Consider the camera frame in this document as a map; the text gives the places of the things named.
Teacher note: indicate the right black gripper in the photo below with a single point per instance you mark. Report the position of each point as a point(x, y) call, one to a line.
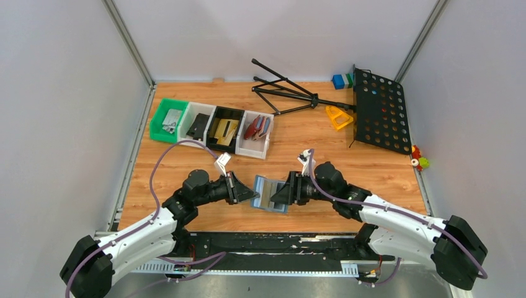
point(291, 192)

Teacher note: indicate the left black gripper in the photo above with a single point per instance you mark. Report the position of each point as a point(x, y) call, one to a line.
point(237, 192)

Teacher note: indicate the blue card holder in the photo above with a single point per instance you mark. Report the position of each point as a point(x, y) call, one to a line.
point(264, 128)
point(255, 203)

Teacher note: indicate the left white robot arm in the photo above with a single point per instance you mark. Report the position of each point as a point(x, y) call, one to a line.
point(94, 266)

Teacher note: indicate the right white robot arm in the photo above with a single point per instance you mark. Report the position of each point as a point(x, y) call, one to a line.
point(449, 246)

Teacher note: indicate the white bin with card holders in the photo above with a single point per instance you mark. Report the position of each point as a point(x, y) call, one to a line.
point(253, 148)

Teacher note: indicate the gold cards stack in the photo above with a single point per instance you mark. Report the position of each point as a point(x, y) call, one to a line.
point(224, 130)

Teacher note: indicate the red card holder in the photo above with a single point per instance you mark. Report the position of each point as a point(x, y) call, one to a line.
point(253, 128)

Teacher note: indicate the black cards stack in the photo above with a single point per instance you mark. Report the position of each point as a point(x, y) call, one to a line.
point(197, 129)

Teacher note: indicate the white bin with black cards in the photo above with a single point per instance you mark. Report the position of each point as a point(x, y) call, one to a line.
point(193, 108)

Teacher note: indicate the silver cards stack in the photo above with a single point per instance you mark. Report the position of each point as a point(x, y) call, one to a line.
point(171, 120)

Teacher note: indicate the black plastic bin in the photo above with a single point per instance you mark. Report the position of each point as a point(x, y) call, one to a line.
point(224, 113)

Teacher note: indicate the yellow triangle toy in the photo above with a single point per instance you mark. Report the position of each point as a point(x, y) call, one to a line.
point(339, 119)

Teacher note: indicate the black folded tripod stand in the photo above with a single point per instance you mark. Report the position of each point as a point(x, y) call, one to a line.
point(284, 87)

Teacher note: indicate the black perforated music desk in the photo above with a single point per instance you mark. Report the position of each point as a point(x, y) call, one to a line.
point(381, 117)

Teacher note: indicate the blue green toy blocks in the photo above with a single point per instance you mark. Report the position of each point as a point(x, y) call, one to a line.
point(343, 81)

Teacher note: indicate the colourful toy pile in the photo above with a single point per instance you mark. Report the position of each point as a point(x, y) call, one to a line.
point(417, 160)

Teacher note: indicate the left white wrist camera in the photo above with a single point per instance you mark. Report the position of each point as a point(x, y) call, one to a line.
point(221, 162)

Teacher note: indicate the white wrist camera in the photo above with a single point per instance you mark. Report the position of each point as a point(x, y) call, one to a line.
point(221, 162)
point(307, 161)

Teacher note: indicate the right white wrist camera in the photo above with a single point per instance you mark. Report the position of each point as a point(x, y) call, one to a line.
point(307, 161)

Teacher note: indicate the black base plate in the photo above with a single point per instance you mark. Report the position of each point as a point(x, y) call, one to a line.
point(303, 252)

